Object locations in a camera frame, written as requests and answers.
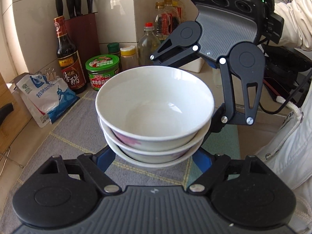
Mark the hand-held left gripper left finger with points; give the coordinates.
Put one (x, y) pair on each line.
(106, 160)

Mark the yellow lid spice jar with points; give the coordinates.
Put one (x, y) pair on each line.
(128, 57)

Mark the clear oil bottle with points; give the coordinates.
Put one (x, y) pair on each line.
(178, 4)
(170, 9)

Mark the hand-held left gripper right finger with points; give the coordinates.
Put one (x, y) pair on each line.
(200, 162)

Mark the person's right forearm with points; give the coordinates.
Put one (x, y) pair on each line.
(295, 17)

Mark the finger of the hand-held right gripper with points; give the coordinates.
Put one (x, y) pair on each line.
(180, 54)
(229, 92)

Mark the clear bottle with red label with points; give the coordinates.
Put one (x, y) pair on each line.
(162, 22)

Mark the white box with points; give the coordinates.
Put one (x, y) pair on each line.
(195, 67)

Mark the green lid spice bottle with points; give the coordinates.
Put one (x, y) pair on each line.
(113, 50)

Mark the green sauce jar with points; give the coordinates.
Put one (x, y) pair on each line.
(102, 70)

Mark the bamboo cutting board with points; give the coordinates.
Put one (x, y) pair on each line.
(7, 90)

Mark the binder clip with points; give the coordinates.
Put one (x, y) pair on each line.
(47, 74)
(53, 74)

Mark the dark red knife block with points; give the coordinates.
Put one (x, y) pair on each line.
(82, 36)

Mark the white ceramic bowl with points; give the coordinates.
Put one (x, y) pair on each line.
(151, 97)
(158, 165)
(117, 146)

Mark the grey blue checked towel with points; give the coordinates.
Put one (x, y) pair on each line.
(73, 136)

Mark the glass bottle with red cap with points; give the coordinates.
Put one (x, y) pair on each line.
(148, 46)

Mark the dark vinegar bottle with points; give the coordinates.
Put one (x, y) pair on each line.
(69, 61)

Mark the white blue salt bag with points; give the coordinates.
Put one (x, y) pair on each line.
(48, 97)

